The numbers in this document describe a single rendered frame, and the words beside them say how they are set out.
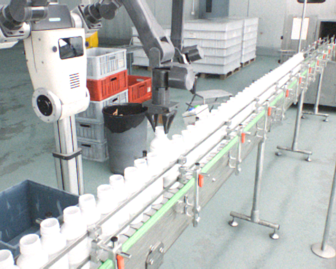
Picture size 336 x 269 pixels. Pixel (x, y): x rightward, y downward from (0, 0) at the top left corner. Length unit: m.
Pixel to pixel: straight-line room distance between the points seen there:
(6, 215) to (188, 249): 1.43
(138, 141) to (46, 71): 1.94
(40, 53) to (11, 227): 0.69
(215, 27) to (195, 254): 5.88
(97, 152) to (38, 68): 2.34
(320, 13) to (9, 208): 4.98
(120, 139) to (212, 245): 1.31
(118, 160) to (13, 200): 2.04
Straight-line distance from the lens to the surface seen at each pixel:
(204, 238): 2.70
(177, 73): 1.04
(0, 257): 0.80
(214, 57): 7.83
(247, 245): 2.69
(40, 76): 1.60
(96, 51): 4.22
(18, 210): 1.55
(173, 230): 1.27
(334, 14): 5.72
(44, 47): 1.54
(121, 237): 1.04
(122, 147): 3.36
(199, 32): 7.90
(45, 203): 1.51
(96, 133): 3.76
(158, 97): 1.07
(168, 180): 1.23
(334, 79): 5.79
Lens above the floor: 1.62
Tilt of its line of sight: 20 degrees down
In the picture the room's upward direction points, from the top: straight up
